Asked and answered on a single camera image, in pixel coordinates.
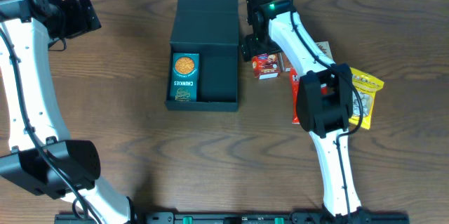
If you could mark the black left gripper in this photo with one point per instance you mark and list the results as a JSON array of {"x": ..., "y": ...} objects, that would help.
[{"x": 77, "y": 24}]

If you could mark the red Hello Panda box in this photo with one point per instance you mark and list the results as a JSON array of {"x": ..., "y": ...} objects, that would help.
[{"x": 266, "y": 66}]

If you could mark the red Hacks candy bag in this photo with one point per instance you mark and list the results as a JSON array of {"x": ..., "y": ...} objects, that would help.
[{"x": 294, "y": 82}]

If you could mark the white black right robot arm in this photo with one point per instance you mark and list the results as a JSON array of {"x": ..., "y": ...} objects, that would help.
[{"x": 324, "y": 100}]

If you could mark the yellow seeds snack bag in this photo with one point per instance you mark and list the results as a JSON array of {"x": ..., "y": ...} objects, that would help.
[{"x": 367, "y": 86}]

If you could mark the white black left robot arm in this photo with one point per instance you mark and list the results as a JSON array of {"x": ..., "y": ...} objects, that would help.
[{"x": 44, "y": 159}]

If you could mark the brown Pocky box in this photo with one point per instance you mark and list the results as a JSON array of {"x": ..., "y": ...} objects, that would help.
[{"x": 286, "y": 65}]

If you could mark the teal Chunkies cookie box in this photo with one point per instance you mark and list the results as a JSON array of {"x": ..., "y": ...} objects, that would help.
[{"x": 184, "y": 77}]

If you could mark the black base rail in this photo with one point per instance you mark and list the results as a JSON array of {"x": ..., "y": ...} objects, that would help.
[{"x": 297, "y": 217}]

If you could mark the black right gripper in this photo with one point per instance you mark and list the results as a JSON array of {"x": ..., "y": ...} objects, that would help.
[{"x": 248, "y": 48}]

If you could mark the dark green gift box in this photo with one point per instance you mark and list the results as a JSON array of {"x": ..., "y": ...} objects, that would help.
[{"x": 209, "y": 28}]

